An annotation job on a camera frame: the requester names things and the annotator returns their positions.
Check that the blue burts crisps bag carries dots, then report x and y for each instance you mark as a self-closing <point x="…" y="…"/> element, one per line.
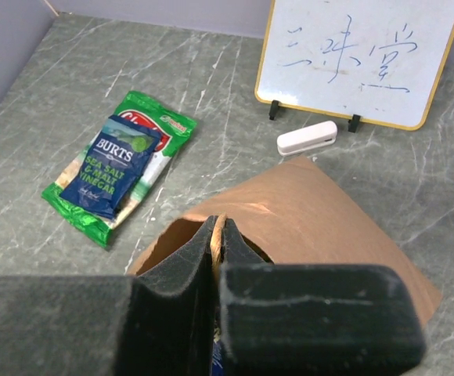
<point x="217" y="368"/>
<point x="113" y="164"/>

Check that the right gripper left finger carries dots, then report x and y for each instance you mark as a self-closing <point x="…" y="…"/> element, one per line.
<point x="159" y="323"/>

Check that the brown paper bag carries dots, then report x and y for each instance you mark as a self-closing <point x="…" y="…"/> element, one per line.
<point x="295" y="213"/>

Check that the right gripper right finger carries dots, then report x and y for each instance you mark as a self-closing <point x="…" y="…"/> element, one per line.
<point x="325" y="319"/>

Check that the white whiteboard eraser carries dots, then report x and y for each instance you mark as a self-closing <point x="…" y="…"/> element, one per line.
<point x="307" y="138"/>

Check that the small whiteboard yellow frame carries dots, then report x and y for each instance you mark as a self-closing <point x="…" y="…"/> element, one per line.
<point x="378" y="60"/>

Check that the green cassava chips bag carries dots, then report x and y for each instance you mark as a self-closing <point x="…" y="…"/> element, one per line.
<point x="175" y="130"/>

